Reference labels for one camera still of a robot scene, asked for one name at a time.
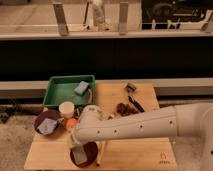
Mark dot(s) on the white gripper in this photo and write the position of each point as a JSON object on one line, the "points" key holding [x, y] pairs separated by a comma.
{"points": [[72, 142]]}

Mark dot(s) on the red bowl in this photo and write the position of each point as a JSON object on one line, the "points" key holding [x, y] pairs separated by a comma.
{"points": [[91, 150]]}

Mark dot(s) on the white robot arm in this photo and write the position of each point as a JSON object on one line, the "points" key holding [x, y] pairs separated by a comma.
{"points": [[187, 120]]}

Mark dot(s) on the grey sponge in brown bowl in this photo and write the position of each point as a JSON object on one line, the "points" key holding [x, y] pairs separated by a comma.
{"points": [[47, 126]]}

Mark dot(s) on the dark brown bowl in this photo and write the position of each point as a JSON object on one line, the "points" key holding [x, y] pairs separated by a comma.
{"points": [[51, 114]]}

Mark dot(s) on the orange ball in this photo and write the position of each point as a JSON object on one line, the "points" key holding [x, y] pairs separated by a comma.
{"points": [[70, 124]]}

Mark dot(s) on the white paper cup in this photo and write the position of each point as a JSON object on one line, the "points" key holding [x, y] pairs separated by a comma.
{"points": [[66, 109]]}

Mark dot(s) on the green plastic tray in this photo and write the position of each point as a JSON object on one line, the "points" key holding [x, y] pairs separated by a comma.
{"points": [[61, 89]]}

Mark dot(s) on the brown dried clump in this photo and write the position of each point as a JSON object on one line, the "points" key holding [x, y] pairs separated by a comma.
{"points": [[125, 109]]}

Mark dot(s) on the black marker pen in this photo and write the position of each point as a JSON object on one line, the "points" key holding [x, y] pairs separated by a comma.
{"points": [[135, 103]]}

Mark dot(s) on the small black binder clip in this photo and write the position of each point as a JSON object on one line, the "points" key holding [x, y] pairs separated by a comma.
{"points": [[130, 87]]}

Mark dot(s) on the black machine in background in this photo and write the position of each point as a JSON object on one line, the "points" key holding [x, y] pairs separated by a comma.
{"points": [[162, 11]]}

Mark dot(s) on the left metal bracket post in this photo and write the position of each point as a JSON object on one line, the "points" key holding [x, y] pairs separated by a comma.
{"points": [[60, 18]]}

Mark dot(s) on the metal bracket post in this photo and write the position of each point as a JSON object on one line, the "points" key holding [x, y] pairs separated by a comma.
{"points": [[60, 18], [123, 15]]}

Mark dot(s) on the right metal bracket post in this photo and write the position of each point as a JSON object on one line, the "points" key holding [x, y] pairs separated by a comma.
{"points": [[123, 15]]}

